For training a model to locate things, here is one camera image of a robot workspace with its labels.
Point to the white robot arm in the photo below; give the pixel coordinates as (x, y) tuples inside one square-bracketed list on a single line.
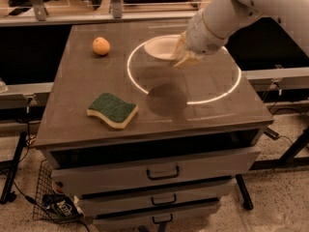
[(210, 28)]

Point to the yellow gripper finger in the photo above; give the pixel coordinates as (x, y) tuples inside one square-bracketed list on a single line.
[(180, 49), (189, 59)]

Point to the white paper bowl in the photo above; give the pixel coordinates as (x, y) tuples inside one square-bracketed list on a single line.
[(162, 47)]

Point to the black metal stand leg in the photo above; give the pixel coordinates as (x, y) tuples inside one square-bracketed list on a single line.
[(9, 168)]

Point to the chip bag in basket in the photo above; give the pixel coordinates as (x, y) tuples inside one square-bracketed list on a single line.
[(59, 205)]

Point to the green and yellow sponge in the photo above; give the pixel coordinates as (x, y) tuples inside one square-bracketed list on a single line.
[(113, 111)]

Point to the middle grey drawer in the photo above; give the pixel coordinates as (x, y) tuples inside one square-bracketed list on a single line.
[(157, 197)]

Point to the orange fruit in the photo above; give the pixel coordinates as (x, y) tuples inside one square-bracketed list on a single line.
[(101, 46)]

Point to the grey drawer cabinet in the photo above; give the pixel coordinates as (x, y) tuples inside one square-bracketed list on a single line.
[(205, 108)]

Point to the top grey drawer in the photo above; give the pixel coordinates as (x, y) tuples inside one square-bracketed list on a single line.
[(155, 172)]

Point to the black wire basket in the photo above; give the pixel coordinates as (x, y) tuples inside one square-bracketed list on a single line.
[(44, 186)]

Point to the bottom grey drawer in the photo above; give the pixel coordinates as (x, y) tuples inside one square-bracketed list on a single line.
[(152, 216)]

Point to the grey drawer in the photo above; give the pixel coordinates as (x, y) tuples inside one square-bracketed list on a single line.
[(155, 172), (152, 216), (157, 197)]

